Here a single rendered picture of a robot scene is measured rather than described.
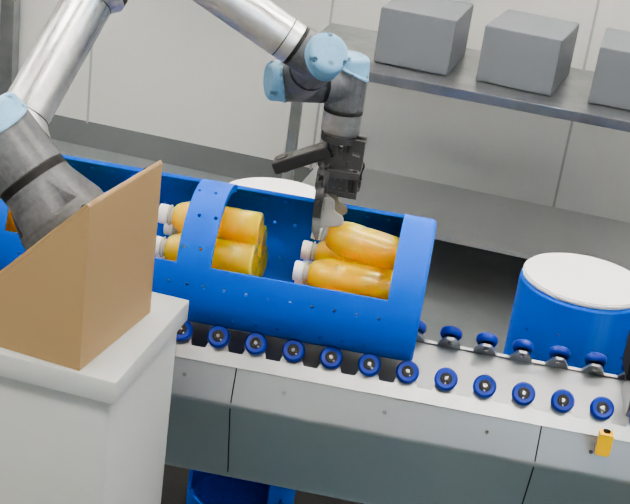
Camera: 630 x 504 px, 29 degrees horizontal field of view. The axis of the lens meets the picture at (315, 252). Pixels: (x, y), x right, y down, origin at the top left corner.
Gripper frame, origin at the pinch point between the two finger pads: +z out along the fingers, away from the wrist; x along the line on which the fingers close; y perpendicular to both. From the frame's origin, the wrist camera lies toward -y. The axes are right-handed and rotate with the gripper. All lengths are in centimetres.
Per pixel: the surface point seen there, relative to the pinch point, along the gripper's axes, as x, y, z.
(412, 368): -10.2, 23.4, 20.9
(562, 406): -11, 53, 22
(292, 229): 13.3, -6.1, 6.5
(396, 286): -12.9, 17.7, 3.3
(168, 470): 61, -37, 103
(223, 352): -10.6, -13.5, 24.9
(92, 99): 341, -152, 91
